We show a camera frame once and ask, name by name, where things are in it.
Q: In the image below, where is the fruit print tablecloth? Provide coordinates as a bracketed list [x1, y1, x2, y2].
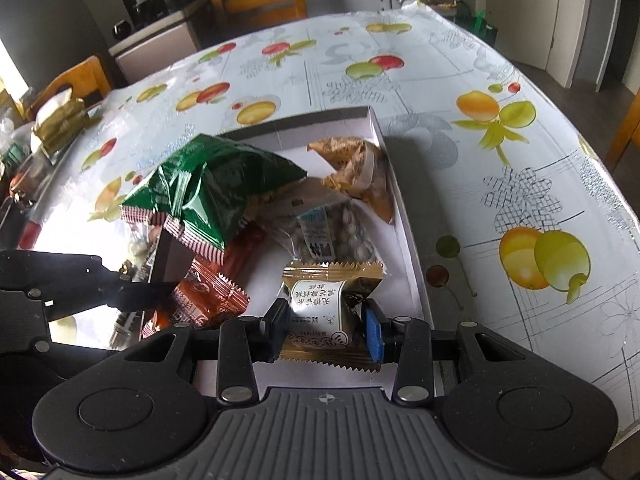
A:
[0, 7, 640, 463]

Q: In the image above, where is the white cardboard box tray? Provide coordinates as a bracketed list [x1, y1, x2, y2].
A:
[150, 106, 437, 397]

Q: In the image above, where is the clear nut packet blue label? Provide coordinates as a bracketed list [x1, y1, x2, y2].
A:
[257, 179, 387, 267]

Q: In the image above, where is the green snack bag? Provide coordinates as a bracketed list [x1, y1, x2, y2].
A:
[121, 133, 309, 264]

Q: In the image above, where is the green shopping bag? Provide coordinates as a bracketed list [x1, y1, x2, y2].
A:
[454, 1, 499, 45]

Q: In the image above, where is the grey low cabinet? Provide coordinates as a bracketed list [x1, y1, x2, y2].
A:
[107, 2, 212, 85]

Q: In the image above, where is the clear small snack packet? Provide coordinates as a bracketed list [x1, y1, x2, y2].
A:
[120, 220, 162, 282]

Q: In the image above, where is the gold candy packet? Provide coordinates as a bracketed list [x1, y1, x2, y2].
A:
[276, 261, 389, 374]

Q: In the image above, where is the stack of gold packets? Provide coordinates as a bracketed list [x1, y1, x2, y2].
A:
[30, 97, 92, 157]

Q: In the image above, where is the glass bowl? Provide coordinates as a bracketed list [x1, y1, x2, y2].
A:
[6, 157, 53, 206]

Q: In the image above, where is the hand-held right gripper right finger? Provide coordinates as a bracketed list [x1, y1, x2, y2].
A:
[362, 299, 546, 406]

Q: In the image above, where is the clear bag of brown snacks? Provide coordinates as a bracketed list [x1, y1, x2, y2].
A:
[306, 137, 397, 225]

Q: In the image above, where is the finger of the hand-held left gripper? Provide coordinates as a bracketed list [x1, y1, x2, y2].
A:
[0, 250, 177, 323]

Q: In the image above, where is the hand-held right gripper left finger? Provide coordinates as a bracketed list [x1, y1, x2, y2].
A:
[122, 300, 292, 406]

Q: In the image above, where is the orange snack packet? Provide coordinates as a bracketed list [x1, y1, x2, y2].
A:
[142, 254, 252, 338]

